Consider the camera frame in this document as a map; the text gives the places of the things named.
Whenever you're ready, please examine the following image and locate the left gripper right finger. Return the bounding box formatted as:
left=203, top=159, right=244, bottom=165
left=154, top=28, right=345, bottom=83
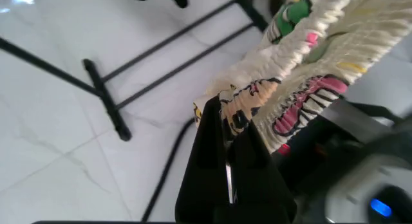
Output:
left=229, top=120, right=297, bottom=223

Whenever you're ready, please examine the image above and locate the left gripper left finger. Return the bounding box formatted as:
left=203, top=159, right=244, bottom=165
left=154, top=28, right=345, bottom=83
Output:
left=175, top=95, right=231, bottom=223

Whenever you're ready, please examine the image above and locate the cream printed garment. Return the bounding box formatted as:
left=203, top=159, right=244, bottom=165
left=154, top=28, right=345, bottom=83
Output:
left=192, top=0, right=412, bottom=154

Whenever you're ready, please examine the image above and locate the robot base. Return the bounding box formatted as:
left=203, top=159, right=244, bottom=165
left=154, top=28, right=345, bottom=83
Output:
left=272, top=98, right=412, bottom=224

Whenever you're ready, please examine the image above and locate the black clothes rack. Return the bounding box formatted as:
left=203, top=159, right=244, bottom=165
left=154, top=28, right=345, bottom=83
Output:
left=0, top=0, right=270, bottom=142

